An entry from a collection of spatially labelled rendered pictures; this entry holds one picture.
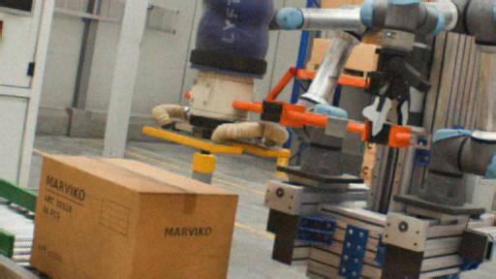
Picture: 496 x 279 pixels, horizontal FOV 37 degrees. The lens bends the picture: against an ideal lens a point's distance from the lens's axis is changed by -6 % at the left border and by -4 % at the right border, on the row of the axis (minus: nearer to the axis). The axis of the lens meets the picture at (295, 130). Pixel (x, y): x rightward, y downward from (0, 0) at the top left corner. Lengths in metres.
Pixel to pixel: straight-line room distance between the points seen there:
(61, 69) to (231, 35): 10.18
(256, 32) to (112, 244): 0.77
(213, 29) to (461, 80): 0.95
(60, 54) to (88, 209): 9.82
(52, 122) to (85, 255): 9.68
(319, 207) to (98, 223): 0.75
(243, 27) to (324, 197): 0.76
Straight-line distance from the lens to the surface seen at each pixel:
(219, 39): 2.11
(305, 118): 1.94
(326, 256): 2.58
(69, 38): 12.25
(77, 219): 2.50
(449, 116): 2.61
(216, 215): 2.42
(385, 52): 1.81
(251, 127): 2.04
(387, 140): 1.77
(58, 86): 12.23
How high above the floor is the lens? 1.31
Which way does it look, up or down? 3 degrees down
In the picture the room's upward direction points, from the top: 9 degrees clockwise
